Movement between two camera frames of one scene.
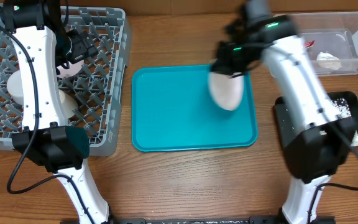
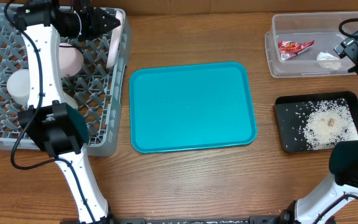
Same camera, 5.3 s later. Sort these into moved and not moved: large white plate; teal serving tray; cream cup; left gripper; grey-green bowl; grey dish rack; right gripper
Moved: right gripper; large white plate; left gripper
Not moved: cream cup; grey-green bowl; grey dish rack; teal serving tray
